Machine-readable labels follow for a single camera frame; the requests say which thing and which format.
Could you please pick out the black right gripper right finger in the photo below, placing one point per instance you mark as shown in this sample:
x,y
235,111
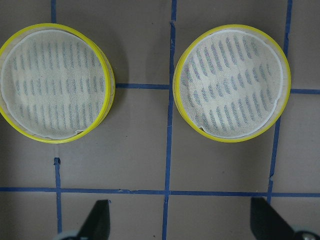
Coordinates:
x,y
266,223

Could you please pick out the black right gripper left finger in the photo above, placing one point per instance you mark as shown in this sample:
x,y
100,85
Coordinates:
x,y
97,225

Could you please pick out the yellow steamer basket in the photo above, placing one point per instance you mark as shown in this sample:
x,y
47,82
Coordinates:
x,y
56,85
232,83

